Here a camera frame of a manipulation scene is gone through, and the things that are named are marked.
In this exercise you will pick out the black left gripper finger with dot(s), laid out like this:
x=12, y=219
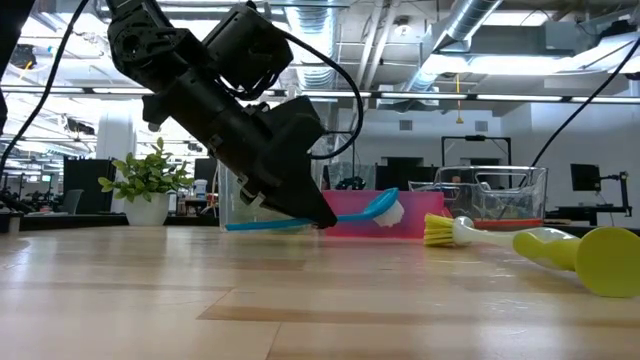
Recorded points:
x=300, y=200

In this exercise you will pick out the blue dish brush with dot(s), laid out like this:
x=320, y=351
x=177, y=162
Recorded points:
x=380, y=202

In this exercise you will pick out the yellow-green dish brush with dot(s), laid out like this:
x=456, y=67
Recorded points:
x=610, y=260

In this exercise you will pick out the person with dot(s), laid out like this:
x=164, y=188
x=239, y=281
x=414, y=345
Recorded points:
x=350, y=183
x=456, y=178

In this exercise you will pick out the small white bottle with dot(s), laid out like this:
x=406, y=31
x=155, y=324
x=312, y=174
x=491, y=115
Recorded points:
x=201, y=191

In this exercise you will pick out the tall clear plastic bin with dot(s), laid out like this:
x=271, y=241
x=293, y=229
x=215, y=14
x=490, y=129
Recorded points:
x=230, y=205

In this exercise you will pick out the green potted plant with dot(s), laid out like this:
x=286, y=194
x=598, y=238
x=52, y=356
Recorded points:
x=145, y=175

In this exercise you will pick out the red plastic tray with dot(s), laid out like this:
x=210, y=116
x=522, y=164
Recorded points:
x=420, y=215

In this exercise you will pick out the dark office partition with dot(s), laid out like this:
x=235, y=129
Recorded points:
x=90, y=185

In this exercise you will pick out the grey office chair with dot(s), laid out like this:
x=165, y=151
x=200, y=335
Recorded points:
x=70, y=200

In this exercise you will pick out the small black monitor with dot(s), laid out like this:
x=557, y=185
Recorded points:
x=585, y=177

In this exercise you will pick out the black monitor stand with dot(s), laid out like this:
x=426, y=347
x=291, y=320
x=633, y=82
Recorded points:
x=623, y=192

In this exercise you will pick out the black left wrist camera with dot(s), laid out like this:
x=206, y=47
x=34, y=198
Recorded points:
x=247, y=47

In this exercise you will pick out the black frame stand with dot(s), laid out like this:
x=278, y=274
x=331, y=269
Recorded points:
x=475, y=137

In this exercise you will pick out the black aluminium table frame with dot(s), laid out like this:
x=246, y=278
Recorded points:
x=75, y=222

